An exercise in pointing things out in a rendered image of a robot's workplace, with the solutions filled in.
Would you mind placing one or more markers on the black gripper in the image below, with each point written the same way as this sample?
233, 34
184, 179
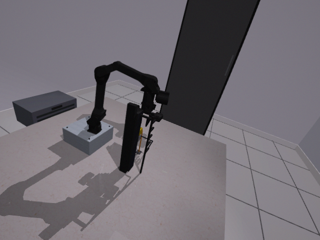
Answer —
147, 109

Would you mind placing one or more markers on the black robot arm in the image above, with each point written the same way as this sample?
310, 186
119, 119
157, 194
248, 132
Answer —
102, 74

